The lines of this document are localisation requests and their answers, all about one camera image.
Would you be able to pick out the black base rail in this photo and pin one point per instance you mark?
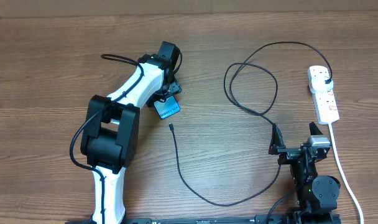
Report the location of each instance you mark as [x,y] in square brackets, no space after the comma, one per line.
[258,219]

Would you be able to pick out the white charger plug adapter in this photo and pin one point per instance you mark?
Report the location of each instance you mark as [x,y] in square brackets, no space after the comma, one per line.
[320,84]

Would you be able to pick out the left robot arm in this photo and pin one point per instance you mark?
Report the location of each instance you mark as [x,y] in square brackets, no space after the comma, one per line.
[111,130]

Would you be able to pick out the Samsung Galaxy smartphone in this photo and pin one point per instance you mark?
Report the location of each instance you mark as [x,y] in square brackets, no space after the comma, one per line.
[168,108]

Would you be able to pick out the white power strip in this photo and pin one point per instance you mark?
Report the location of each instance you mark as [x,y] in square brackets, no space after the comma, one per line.
[324,102]

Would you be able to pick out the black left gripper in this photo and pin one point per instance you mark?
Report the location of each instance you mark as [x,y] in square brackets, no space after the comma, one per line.
[175,89]

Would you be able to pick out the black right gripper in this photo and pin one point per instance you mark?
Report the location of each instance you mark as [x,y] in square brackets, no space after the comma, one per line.
[276,144]

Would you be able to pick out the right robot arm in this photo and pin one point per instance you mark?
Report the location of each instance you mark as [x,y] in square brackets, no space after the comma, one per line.
[316,194]

